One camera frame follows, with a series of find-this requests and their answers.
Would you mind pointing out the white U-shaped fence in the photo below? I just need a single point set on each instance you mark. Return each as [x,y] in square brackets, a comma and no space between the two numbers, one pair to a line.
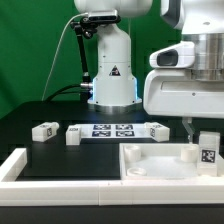
[200,190]

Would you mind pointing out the fiducial marker sheet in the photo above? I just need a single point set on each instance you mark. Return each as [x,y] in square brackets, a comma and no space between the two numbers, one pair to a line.
[113,131]

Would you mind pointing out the grey camera on mount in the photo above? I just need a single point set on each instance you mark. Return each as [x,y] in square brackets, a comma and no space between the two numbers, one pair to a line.
[102,17]

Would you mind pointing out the white square tabletop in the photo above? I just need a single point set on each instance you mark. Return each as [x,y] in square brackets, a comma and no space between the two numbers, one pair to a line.
[161,161]

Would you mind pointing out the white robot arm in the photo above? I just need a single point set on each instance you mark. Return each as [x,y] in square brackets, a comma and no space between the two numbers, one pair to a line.
[201,50]

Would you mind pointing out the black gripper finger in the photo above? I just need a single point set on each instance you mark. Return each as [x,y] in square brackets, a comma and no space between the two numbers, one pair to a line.
[188,128]

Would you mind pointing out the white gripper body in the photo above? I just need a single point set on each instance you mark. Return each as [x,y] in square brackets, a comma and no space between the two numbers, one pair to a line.
[172,92]

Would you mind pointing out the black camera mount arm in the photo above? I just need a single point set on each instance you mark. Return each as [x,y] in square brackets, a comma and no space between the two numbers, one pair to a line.
[86,89]

